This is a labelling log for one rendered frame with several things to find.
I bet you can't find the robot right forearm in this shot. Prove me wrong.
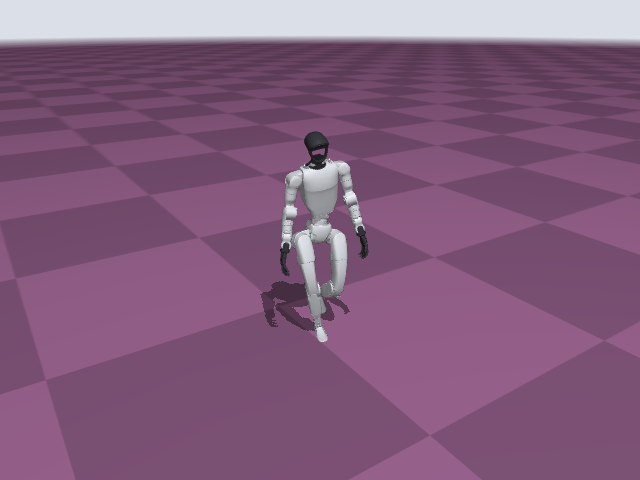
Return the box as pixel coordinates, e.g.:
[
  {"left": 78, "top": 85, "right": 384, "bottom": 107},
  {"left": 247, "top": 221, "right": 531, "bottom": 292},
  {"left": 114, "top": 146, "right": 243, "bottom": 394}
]
[{"left": 281, "top": 207, "right": 294, "bottom": 249}]

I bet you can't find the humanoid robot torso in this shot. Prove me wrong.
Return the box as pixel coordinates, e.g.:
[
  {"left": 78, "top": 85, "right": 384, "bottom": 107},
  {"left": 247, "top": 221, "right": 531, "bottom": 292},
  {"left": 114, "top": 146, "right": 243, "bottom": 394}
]
[{"left": 298, "top": 158, "right": 339, "bottom": 243}]

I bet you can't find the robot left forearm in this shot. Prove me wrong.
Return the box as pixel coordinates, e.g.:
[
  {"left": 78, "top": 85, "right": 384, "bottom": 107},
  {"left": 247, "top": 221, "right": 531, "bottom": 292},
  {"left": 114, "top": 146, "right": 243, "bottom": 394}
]
[{"left": 347, "top": 193, "right": 365, "bottom": 234}]

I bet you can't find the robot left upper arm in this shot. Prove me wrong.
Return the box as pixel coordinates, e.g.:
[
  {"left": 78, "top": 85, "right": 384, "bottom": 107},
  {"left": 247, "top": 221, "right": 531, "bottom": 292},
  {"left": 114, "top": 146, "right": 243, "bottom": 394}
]
[{"left": 333, "top": 160, "right": 357, "bottom": 205}]

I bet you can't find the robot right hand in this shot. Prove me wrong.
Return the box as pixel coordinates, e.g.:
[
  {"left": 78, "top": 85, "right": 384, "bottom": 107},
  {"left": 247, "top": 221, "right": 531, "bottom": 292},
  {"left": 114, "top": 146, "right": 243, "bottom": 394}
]
[{"left": 280, "top": 243, "right": 290, "bottom": 276}]

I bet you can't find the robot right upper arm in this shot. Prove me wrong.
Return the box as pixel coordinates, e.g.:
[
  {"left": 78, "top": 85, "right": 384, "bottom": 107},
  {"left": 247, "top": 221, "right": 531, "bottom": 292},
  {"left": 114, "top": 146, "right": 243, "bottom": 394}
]
[{"left": 284, "top": 170, "right": 303, "bottom": 219}]

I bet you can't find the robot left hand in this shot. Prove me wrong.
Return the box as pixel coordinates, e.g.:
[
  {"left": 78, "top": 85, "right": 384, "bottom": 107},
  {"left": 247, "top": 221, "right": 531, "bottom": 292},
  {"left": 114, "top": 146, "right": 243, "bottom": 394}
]
[{"left": 356, "top": 226, "right": 368, "bottom": 259}]

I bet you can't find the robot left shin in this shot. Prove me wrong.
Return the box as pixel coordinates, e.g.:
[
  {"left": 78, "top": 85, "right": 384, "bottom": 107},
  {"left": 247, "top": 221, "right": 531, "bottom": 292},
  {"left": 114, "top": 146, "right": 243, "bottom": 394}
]
[{"left": 319, "top": 283, "right": 344, "bottom": 298}]

